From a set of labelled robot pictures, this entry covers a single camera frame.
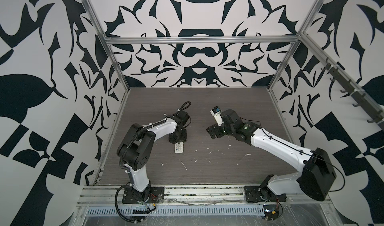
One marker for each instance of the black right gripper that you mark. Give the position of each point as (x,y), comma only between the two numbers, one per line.
(211,132)

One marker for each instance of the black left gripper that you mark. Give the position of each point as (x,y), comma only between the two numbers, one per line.
(184,139)

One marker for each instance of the white remote control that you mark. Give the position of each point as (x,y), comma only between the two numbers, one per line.
(179,148)

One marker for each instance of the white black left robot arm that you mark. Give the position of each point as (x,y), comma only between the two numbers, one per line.
(136,147)

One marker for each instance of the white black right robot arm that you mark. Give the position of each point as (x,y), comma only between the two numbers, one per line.
(314,176)

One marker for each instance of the small green circuit board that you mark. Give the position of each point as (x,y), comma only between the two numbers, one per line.
(272,214)

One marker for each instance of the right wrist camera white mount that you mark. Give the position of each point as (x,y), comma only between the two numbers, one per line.
(216,113)

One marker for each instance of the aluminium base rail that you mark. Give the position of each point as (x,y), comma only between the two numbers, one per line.
(173,194)

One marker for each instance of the white slotted cable duct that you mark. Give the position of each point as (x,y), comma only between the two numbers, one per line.
(184,210)

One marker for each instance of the aluminium cage frame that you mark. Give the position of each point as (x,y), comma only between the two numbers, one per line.
(261,58)

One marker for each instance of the grey wall hook rail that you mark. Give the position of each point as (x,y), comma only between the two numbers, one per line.
(351,88)

